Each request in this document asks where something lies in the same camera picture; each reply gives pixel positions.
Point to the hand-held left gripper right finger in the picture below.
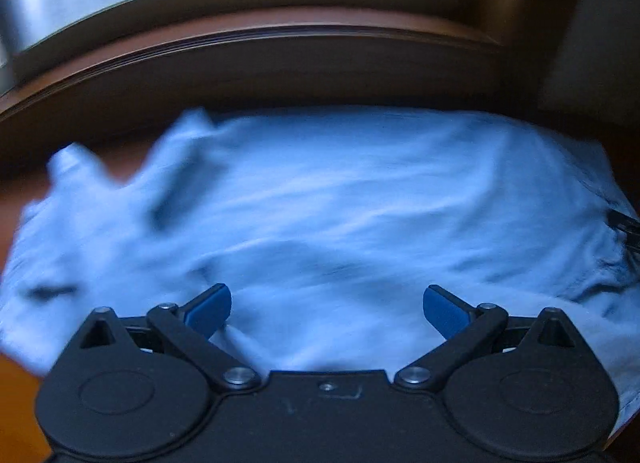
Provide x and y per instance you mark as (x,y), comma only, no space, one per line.
(444,313)

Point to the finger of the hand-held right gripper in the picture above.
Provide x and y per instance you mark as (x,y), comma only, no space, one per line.
(626,224)

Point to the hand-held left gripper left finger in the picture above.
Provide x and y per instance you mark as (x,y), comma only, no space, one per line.
(209,311)

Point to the light blue jeans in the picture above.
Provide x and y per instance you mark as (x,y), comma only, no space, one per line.
(350,223)

